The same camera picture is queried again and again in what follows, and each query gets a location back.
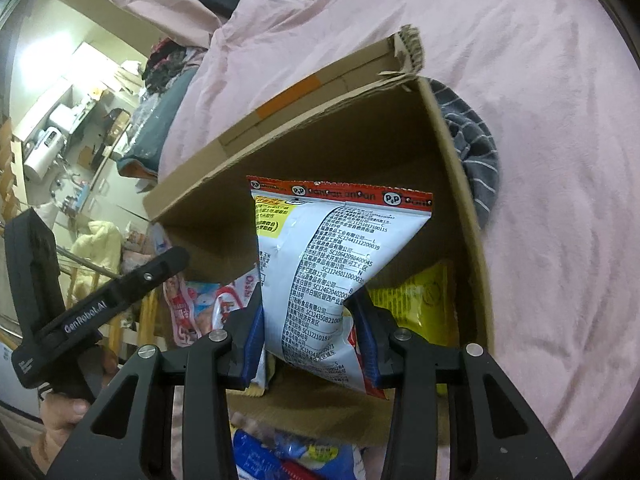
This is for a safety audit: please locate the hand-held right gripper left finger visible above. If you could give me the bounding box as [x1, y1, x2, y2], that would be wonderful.
[45, 284, 266, 480]

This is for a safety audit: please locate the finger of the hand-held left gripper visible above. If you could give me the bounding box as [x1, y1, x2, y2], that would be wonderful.
[117, 246, 191, 307]

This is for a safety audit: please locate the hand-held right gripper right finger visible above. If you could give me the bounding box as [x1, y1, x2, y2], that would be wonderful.
[350, 291, 576, 480]

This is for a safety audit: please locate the yellow snack bag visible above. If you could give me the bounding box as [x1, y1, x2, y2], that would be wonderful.
[366, 259, 461, 396]

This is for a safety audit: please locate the white red-edged snack bag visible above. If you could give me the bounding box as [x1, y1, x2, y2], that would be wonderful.
[246, 175, 433, 401]

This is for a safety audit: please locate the blue snack packet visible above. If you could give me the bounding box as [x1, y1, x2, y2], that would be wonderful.
[231, 427, 363, 480]

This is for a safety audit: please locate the brown cardboard box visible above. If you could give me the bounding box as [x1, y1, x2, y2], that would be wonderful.
[142, 24, 497, 450]

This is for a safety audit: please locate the person's left hand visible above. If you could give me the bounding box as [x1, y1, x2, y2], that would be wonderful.
[39, 352, 122, 442]

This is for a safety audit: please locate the pale yellow blanket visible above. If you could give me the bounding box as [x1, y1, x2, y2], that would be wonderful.
[70, 220, 123, 301]

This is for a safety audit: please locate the white water heater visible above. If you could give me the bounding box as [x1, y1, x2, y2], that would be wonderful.
[22, 127, 68, 183]

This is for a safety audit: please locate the blue-grey quilt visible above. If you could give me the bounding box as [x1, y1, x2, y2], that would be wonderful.
[117, 67, 201, 181]

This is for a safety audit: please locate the pile of dark clothes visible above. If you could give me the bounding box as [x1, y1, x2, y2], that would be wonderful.
[145, 37, 208, 91]

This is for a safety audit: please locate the grey striped cloth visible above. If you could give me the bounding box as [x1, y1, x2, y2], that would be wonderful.
[430, 79, 501, 231]

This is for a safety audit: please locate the pink curtain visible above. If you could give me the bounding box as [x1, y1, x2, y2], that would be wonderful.
[75, 0, 228, 48]

